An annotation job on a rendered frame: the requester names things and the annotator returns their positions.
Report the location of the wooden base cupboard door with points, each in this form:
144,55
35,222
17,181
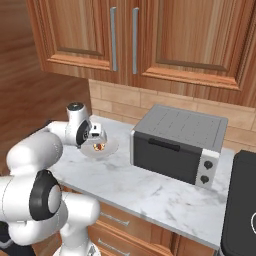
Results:
195,248

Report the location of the grey black toaster oven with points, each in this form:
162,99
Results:
180,133

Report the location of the black toaster oven door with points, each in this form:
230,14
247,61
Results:
166,163

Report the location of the wooden drawer front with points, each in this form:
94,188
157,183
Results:
133,245
133,221

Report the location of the white round plate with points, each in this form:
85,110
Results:
110,149

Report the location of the wooden wall cupboard door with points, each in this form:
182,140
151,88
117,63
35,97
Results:
196,36
76,30

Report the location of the black hob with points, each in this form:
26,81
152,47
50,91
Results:
240,206

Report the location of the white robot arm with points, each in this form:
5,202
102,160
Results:
30,196

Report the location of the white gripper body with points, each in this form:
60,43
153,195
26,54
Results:
102,136

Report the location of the orange brown food piece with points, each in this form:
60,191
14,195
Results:
98,146

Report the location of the black toaster oven knob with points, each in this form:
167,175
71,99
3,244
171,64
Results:
205,179
208,164

